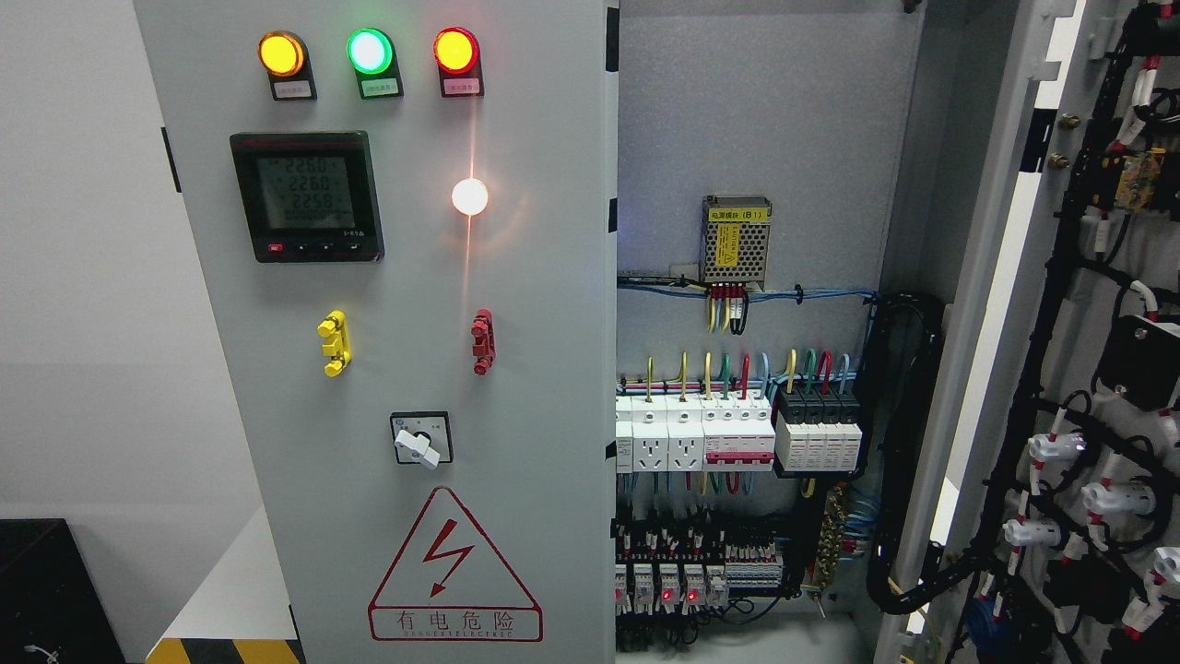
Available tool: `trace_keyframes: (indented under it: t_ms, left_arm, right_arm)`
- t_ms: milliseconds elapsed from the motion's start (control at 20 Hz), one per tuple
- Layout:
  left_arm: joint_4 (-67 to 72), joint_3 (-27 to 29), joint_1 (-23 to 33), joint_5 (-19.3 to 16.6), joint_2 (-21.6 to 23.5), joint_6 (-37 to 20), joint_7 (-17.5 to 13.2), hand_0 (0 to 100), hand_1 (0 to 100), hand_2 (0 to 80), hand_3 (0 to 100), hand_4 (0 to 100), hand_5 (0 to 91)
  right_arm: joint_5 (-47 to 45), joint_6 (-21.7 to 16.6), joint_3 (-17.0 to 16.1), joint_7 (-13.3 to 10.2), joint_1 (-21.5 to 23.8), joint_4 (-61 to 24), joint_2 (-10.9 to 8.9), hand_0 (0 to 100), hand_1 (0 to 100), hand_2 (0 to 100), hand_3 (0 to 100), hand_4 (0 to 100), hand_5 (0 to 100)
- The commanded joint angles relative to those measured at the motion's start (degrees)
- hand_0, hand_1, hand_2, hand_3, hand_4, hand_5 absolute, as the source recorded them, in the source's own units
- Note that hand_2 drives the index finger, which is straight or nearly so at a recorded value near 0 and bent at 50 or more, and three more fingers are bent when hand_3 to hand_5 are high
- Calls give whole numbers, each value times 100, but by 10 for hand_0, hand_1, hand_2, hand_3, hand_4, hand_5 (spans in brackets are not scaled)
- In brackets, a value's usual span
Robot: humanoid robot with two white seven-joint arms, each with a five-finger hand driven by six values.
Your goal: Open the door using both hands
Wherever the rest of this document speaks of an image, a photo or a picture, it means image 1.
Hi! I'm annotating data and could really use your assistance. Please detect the grey cabinet door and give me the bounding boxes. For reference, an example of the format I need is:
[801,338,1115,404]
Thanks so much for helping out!
[867,1,1176,663]
[135,1,617,663]

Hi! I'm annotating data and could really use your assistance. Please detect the lower relay terminal row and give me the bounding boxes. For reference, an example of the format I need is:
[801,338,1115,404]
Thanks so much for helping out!
[612,522,785,614]

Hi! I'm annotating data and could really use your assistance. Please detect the black spiral cable loom right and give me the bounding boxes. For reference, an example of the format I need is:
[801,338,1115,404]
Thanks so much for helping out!
[865,291,992,617]

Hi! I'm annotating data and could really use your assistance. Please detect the black digital power meter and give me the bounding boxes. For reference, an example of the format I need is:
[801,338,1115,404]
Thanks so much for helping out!
[230,131,384,262]

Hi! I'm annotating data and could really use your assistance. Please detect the perforated metal power supply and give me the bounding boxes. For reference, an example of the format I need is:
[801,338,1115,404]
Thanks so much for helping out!
[699,195,773,283]

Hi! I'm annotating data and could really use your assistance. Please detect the brass ground bar right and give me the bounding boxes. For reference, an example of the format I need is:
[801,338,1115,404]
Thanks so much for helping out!
[809,482,848,609]

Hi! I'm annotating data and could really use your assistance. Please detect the red electric hazard warning sticker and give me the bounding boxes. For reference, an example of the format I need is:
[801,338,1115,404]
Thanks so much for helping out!
[368,486,544,642]

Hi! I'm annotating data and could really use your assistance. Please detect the white glowing indicator lamp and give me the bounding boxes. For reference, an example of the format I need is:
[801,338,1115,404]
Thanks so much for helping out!
[451,177,490,216]

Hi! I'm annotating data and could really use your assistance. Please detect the green indicator lamp left door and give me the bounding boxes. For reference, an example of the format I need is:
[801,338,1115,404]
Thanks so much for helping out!
[346,27,404,100]

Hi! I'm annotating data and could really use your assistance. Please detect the white socket and breaker row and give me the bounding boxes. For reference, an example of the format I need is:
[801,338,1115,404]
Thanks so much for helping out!
[614,390,774,475]

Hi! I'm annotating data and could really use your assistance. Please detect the red terminal post block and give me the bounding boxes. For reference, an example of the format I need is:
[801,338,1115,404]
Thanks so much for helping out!
[468,308,496,375]

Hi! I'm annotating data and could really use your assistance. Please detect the red indicator lamp left door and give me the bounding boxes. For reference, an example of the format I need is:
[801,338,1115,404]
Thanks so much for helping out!
[431,26,485,98]

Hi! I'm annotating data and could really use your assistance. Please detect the black surge protector modules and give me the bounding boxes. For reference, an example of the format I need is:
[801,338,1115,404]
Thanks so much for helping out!
[774,387,863,476]

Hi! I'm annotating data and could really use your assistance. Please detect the white rotary selector switch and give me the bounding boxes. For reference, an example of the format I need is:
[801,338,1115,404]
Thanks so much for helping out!
[389,410,454,471]

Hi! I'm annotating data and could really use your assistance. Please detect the yellow indicator lamp left door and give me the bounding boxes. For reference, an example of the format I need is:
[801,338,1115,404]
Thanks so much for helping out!
[257,29,317,101]

